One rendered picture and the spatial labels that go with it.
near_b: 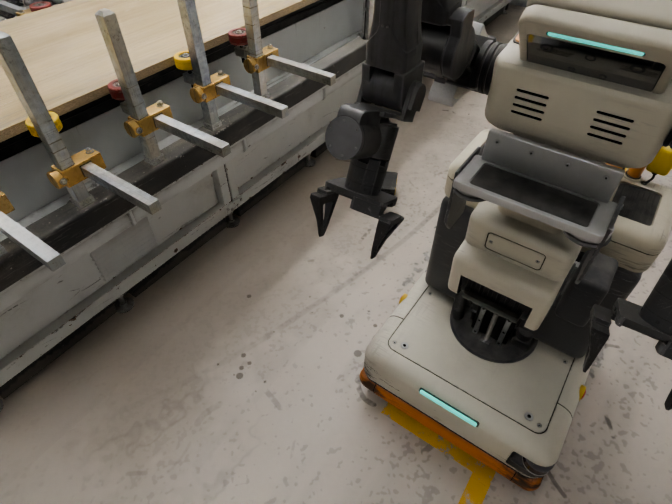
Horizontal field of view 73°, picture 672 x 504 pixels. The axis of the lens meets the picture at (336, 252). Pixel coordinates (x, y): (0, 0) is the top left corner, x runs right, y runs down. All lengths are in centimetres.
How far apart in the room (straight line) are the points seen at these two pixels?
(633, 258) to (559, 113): 55
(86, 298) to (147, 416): 51
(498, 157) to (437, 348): 78
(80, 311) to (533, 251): 156
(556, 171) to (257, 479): 124
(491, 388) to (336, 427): 54
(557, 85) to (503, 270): 40
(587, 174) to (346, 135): 42
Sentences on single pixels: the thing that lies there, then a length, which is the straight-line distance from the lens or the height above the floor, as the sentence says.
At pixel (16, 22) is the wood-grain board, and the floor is 90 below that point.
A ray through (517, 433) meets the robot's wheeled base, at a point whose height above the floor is 28.
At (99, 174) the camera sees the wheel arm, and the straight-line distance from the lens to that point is 134.
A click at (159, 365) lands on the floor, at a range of 187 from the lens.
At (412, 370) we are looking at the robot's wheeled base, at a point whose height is 28.
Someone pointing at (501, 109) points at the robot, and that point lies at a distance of 86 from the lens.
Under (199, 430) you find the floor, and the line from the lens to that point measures 171.
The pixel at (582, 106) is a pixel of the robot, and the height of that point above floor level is 118.
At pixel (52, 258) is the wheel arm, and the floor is 84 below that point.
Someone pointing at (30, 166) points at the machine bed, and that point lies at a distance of 160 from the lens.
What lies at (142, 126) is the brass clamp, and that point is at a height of 84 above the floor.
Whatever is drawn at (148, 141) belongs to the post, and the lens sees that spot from 150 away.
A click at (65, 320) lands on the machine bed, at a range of 193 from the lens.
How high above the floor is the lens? 151
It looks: 46 degrees down
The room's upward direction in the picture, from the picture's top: straight up
